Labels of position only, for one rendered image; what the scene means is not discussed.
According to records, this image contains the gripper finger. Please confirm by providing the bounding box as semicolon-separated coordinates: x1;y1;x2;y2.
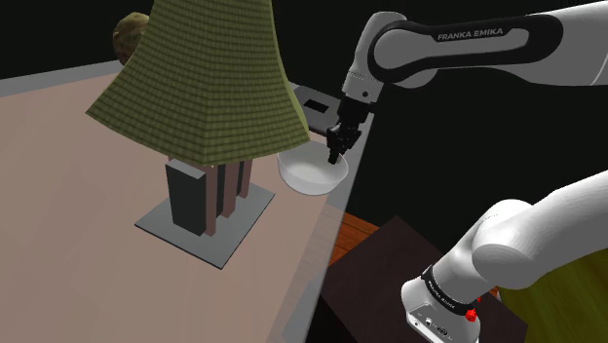
325;123;345;166
342;124;363;155

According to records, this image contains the grey flat box, black window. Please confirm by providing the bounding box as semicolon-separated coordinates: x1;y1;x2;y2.
288;83;352;139

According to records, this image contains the white bowl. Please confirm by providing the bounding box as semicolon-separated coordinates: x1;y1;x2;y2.
277;139;350;198

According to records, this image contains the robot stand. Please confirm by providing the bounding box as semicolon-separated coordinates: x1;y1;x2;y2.
319;214;530;343

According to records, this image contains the table lamp with green shade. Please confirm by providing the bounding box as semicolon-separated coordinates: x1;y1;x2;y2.
85;0;312;272

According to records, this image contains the brown round object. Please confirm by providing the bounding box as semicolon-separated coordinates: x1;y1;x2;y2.
111;11;151;67

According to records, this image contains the pink table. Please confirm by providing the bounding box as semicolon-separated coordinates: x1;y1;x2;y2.
0;58;376;343

